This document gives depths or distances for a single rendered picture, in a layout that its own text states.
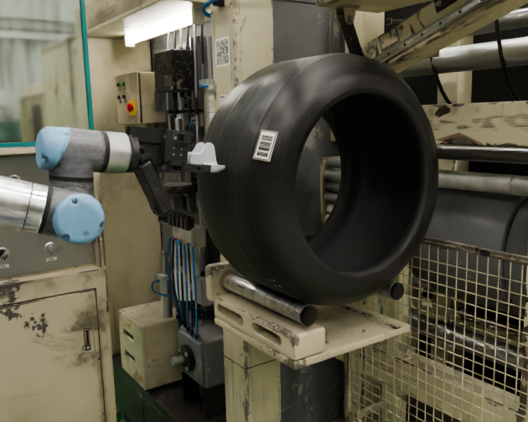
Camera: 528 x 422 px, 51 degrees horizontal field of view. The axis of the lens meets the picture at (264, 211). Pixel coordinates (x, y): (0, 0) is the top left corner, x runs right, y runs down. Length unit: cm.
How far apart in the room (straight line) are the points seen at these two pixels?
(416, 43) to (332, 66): 41
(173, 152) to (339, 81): 37
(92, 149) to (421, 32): 92
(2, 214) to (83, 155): 20
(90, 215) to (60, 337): 93
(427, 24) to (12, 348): 141
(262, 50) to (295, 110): 47
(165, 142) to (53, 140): 20
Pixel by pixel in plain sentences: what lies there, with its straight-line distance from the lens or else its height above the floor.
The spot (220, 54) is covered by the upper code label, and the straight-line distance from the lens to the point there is 158.
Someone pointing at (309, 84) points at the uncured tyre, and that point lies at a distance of 116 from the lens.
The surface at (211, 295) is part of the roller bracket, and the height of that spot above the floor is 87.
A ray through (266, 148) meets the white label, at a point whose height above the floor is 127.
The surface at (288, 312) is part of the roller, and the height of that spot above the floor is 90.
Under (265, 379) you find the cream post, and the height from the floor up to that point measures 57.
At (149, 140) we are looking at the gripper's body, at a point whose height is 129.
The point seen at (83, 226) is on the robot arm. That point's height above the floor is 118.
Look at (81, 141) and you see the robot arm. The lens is 101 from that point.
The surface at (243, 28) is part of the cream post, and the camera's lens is 154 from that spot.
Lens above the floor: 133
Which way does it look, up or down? 9 degrees down
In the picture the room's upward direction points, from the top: 1 degrees counter-clockwise
